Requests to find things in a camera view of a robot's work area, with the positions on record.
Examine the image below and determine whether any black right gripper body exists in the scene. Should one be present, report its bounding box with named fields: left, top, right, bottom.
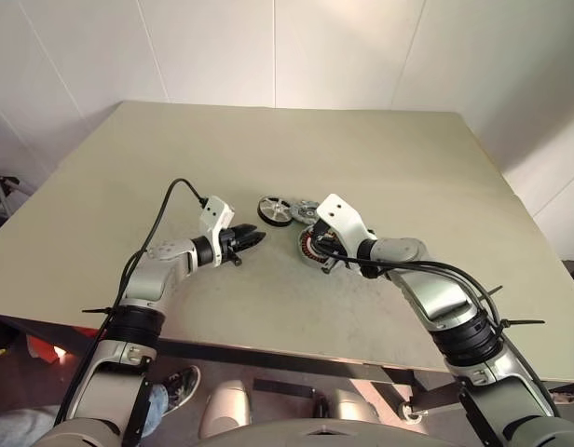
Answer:
left=309, top=219, right=351, bottom=276

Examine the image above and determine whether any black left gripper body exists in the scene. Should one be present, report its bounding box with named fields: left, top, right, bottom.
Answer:
left=220, top=226, right=245, bottom=269

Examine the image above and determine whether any motor stator with copper windings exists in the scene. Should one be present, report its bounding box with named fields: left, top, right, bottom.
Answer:
left=294, top=222, right=345, bottom=270

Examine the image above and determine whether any silver spoked black-rimmed rotor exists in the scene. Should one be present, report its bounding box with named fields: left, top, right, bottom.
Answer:
left=257, top=195, right=295, bottom=229

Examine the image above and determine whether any black floor plate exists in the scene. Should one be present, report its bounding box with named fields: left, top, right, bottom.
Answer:
left=252, top=378, right=317, bottom=402

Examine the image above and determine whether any rounded beige robot knee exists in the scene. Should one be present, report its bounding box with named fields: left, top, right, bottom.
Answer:
left=321, top=389, right=379, bottom=423
left=200, top=379, right=254, bottom=438

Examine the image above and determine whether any patterned dark shoe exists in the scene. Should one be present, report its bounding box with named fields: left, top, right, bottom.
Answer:
left=161, top=365, right=202, bottom=418

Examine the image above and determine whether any silver robot torso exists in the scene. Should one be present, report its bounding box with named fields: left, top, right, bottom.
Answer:
left=193, top=415, right=432, bottom=447

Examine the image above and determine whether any table caster wheel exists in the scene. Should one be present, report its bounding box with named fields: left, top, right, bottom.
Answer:
left=398, top=400, right=427, bottom=425

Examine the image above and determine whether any blue jeans leg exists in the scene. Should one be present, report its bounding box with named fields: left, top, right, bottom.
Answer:
left=140, top=384, right=170, bottom=439

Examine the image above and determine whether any red object under table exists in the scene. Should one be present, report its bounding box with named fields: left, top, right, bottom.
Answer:
left=25, top=327, right=90, bottom=363

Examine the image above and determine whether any folded stand with black parts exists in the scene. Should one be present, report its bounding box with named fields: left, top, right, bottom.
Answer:
left=0, top=157, right=37, bottom=221

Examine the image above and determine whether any grey cloth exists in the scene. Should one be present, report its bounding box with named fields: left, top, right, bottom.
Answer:
left=0, top=403, right=61, bottom=447

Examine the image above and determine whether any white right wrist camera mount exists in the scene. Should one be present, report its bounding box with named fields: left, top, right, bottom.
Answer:
left=314, top=193, right=378, bottom=267

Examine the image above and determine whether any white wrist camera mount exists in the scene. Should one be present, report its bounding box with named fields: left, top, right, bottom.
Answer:
left=198, top=196, right=236, bottom=269
left=314, top=193, right=378, bottom=267

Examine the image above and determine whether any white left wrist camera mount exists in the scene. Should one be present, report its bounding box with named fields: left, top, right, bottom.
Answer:
left=198, top=196, right=236, bottom=269

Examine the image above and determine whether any black table frame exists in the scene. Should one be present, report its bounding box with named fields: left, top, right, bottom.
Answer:
left=0, top=312, right=574, bottom=416

